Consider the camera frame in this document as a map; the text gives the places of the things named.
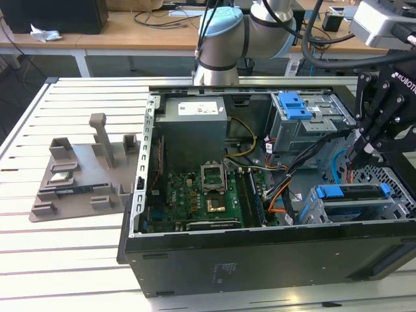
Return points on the green motherboard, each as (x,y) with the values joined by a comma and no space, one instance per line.
(182,195)

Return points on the black open PC case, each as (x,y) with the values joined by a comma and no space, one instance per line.
(260,260)

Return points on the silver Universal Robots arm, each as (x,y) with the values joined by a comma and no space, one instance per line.
(224,42)

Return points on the black empty RAM slot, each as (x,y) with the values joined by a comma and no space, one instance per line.
(243,198)

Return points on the thin metal locking lever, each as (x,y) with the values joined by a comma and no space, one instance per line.
(224,175)

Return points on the installed RAM stick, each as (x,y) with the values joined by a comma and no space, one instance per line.
(257,201)

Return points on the small black open box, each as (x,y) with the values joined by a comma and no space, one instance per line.
(332,23)

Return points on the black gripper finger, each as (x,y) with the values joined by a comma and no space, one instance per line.
(364,123)
(386,130)

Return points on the crumpled white paper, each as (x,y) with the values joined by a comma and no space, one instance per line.
(45,34)

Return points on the silver white wrist camera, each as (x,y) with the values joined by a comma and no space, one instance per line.
(373,26)

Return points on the black mesh wastebasket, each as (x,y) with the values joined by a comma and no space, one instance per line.
(248,66)

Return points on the grey power supply unit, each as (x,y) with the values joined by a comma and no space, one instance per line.
(191,136)

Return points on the silver CPU chip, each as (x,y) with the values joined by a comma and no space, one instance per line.
(61,177)

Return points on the silver disk bay cage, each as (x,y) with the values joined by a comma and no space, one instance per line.
(364,203)

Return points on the grey-brown parts rack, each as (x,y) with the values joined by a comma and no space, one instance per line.
(84,162)

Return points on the dark RAM stick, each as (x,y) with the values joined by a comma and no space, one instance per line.
(74,190)

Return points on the CPU socket with gold pins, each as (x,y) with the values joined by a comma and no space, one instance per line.
(215,203)

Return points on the black graphics card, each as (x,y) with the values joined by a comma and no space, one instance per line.
(211,225)

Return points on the silver optical drive cage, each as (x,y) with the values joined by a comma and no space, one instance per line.
(292,133)

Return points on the brown cardboard box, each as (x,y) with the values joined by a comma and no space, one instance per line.
(130,4)

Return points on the large black box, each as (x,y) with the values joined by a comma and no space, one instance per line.
(48,16)

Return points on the hard disk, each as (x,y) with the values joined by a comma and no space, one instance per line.
(330,191)

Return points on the blue plastic cage latch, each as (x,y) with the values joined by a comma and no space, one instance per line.
(294,105)

